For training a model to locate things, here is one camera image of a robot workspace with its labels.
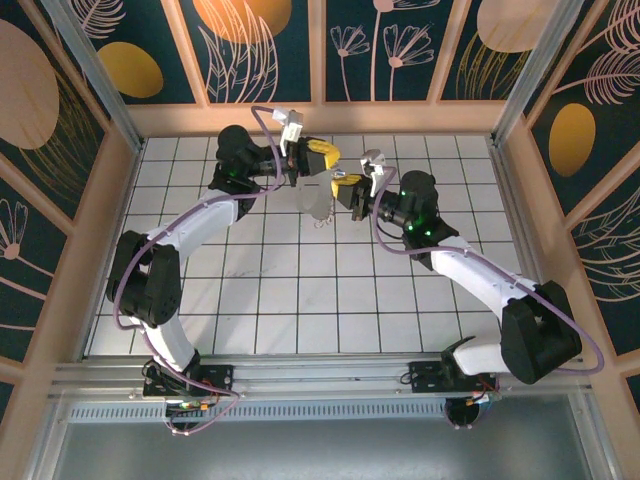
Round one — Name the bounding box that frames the silver keyring with chain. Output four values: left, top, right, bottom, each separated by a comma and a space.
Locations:
298, 170, 337, 230

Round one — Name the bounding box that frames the grey metal sheet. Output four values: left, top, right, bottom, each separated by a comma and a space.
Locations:
27, 394, 619, 480

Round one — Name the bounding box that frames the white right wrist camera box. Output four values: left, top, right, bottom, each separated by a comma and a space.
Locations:
359, 148, 386, 194

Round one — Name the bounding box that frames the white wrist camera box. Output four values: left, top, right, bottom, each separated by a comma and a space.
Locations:
273, 108, 306, 159
359, 148, 386, 194

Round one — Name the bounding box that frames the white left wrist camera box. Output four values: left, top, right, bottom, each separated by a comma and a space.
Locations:
273, 108, 306, 159

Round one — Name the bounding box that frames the aluminium side rail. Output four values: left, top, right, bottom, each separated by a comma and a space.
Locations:
489, 142, 559, 351
79, 139, 147, 361

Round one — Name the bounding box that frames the aluminium corner post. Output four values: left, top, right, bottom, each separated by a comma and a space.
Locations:
492, 0, 586, 146
42, 0, 146, 151

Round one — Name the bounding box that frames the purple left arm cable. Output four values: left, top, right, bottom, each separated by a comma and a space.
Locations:
113, 104, 287, 437

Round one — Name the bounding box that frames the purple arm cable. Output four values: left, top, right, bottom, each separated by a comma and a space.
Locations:
370, 165, 604, 431
113, 104, 287, 437

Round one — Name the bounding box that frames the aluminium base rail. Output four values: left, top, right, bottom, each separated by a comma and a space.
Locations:
49, 353, 591, 401

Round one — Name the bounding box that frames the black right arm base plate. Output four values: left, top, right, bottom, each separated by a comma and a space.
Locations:
408, 360, 501, 396

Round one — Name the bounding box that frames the slotted metal cable duct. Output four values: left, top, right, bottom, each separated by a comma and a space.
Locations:
67, 401, 451, 424

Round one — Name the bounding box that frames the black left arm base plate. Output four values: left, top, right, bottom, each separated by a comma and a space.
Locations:
143, 363, 236, 399

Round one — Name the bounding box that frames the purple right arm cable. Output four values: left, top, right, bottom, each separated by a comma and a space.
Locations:
370, 165, 604, 431

